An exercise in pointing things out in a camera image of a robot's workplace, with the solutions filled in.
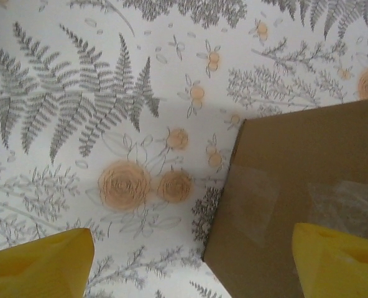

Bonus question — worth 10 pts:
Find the floral table cover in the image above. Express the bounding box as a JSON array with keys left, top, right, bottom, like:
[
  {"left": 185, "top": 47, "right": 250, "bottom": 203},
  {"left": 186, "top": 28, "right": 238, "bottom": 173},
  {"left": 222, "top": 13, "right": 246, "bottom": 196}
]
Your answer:
[{"left": 0, "top": 0, "right": 368, "bottom": 298}]

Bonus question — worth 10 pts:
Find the brown cardboard box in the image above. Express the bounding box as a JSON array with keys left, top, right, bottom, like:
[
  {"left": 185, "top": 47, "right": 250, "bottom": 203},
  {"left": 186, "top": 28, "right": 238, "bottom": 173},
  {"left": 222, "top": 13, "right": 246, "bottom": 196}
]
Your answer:
[{"left": 199, "top": 96, "right": 368, "bottom": 298}]

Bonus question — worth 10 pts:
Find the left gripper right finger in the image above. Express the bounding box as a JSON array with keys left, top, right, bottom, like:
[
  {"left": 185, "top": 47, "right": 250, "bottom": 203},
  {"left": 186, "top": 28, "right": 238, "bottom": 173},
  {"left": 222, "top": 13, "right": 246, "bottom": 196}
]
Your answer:
[{"left": 292, "top": 222, "right": 368, "bottom": 298}]

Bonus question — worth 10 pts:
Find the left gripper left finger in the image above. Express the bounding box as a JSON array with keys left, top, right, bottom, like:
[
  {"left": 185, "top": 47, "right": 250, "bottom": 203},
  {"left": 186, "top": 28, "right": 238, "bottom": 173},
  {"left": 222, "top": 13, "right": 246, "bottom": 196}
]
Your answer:
[{"left": 0, "top": 227, "right": 96, "bottom": 298}]

